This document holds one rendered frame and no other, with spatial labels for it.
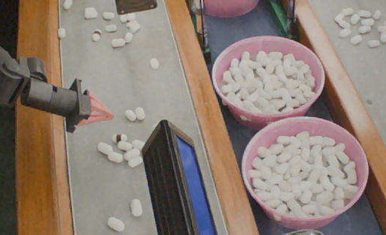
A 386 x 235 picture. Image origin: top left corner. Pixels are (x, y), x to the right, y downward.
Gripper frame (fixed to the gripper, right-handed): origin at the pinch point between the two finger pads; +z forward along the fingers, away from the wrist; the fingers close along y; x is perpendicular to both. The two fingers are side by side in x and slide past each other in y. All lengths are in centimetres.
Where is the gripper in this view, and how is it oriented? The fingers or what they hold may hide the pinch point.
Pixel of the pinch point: (109, 116)
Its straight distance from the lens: 127.2
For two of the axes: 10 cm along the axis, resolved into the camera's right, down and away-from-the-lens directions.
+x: -5.5, 6.5, 5.3
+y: -2.0, -7.2, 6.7
